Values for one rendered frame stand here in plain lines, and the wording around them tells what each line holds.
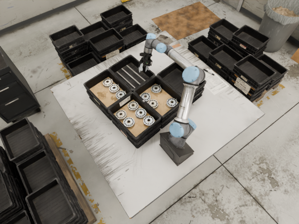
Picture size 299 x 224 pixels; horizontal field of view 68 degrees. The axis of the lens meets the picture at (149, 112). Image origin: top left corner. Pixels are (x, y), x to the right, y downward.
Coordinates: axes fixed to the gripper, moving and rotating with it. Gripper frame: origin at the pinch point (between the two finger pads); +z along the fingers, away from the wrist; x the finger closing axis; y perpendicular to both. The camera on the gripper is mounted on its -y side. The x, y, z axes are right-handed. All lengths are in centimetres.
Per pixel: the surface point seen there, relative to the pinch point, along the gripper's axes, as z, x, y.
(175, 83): 13.9, 37.1, 7.9
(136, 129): 37, -16, 36
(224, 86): 12, 90, 26
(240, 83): 24, 138, 13
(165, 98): 21.5, 20.1, 19.3
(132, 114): 33.8, -13.9, 20.9
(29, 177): 112, -108, 5
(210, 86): 16, 76, 19
